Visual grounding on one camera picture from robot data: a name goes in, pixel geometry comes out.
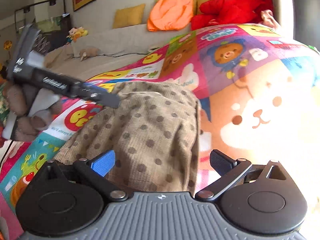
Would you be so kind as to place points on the red plush toy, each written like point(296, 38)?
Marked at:
point(218, 12)

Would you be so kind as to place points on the brown corduroy dotted dress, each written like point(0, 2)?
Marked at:
point(154, 134)

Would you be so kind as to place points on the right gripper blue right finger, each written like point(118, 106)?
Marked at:
point(221, 163)

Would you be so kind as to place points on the pink small plush toy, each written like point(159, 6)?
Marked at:
point(268, 19)

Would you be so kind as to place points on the yellow square cushion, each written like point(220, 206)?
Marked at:
point(128, 16)

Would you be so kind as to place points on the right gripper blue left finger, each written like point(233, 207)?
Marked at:
point(103, 163)

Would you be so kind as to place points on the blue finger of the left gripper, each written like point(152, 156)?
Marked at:
point(99, 95)

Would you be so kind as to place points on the black glass cabinet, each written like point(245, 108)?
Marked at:
point(50, 16)

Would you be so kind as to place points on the colourful cartoon play mat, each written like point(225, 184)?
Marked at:
point(259, 105)

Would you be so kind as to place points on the small colourful doll toy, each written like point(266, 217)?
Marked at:
point(76, 33)

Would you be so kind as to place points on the beige small plush animal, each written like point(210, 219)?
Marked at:
point(88, 52)

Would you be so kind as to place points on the beige covered sofa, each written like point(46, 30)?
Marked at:
point(118, 48)

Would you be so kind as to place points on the orange pumpkin plush cushion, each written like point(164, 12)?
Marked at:
point(167, 15)

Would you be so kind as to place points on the left hand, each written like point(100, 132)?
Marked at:
point(26, 111)

